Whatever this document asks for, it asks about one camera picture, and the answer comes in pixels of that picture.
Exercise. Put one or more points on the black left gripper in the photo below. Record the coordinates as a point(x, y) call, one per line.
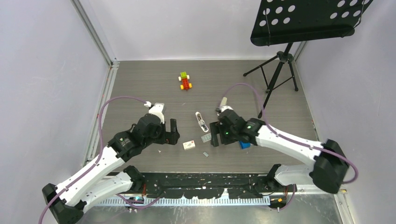
point(169, 137)

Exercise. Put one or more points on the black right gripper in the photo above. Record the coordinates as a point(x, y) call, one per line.
point(214, 128)

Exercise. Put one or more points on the white staple box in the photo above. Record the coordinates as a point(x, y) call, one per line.
point(189, 145)

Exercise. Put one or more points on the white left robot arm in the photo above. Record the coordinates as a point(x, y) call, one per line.
point(71, 199)

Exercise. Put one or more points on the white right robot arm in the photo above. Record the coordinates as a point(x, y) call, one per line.
point(322, 164)

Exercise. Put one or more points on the blue green white brick block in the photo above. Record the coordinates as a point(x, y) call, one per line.
point(244, 145)

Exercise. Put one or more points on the red green toy brick car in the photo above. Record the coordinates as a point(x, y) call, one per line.
point(184, 79)

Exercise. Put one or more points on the black music stand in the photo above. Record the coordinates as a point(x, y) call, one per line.
point(290, 21)

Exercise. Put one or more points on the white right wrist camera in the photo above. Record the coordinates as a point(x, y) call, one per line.
point(221, 109)

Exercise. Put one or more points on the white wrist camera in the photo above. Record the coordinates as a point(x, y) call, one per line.
point(156, 109)
point(221, 109)

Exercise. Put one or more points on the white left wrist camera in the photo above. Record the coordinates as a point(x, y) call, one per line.
point(156, 109)

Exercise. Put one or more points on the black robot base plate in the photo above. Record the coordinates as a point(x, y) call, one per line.
point(177, 185)

